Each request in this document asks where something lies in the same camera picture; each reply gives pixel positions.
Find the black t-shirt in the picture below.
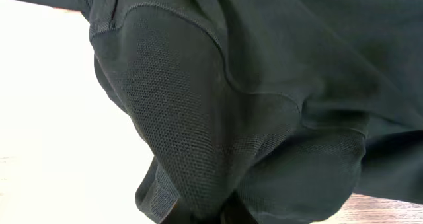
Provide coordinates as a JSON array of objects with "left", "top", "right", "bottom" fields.
[{"left": 17, "top": 0, "right": 422, "bottom": 223}]

